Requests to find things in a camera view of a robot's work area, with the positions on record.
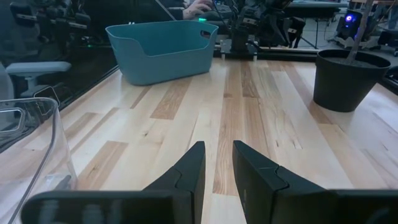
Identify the clear plastic bin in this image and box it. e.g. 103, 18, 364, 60
0, 97, 78, 224

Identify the teal plastic bin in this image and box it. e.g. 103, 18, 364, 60
104, 20, 220, 86

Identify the office chair with grey armrest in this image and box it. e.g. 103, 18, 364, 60
5, 60, 73, 96

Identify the person's hand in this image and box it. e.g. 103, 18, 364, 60
182, 0, 215, 21

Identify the computer tower with purple lights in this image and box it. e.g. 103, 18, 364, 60
335, 9, 364, 41

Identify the green plant in black pot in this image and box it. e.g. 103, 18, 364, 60
313, 0, 392, 113

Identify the black computer mouse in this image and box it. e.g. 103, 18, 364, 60
198, 11, 230, 23

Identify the dark computer desk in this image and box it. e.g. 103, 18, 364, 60
284, 0, 351, 49

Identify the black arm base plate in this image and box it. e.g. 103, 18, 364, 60
218, 39, 259, 60

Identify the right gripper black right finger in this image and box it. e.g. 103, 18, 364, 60
232, 139, 398, 224

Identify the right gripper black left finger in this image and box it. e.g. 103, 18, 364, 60
20, 141, 206, 224

